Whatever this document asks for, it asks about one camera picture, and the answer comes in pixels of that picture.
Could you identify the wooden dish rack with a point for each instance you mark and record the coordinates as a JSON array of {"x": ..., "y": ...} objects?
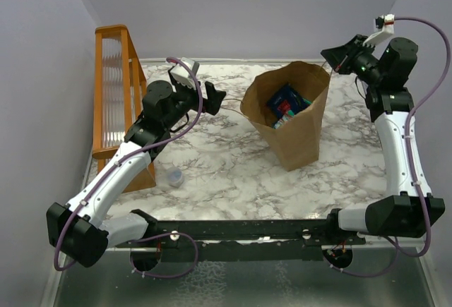
[{"x": 120, "y": 85}]

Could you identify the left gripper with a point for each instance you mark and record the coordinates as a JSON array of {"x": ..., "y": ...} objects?
[{"x": 212, "y": 104}]

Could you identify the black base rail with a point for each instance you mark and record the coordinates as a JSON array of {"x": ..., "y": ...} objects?
[{"x": 241, "y": 240}]

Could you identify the brown paper bag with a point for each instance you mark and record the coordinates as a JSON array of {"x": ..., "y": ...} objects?
[{"x": 297, "y": 142}]

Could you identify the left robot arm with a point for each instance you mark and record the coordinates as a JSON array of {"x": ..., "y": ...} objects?
[{"x": 77, "y": 228}]

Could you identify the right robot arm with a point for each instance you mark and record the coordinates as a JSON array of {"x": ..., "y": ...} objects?
[{"x": 409, "y": 206}]

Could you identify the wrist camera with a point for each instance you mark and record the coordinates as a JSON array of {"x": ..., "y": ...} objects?
[
  {"x": 384, "y": 29},
  {"x": 181, "y": 76}
]

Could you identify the small clear plastic cup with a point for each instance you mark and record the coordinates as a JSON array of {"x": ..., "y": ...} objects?
[{"x": 174, "y": 177}]

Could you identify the teal snack packet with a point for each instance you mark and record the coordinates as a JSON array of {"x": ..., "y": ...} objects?
[{"x": 287, "y": 116}]

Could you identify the blue snack bag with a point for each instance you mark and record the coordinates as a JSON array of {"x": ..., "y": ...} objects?
[{"x": 284, "y": 100}]

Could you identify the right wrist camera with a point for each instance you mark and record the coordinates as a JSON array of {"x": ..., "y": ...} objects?
[{"x": 384, "y": 29}]

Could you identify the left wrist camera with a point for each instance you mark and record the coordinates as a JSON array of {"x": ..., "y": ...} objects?
[{"x": 181, "y": 76}]

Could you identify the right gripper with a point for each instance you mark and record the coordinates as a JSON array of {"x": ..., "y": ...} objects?
[{"x": 337, "y": 56}]

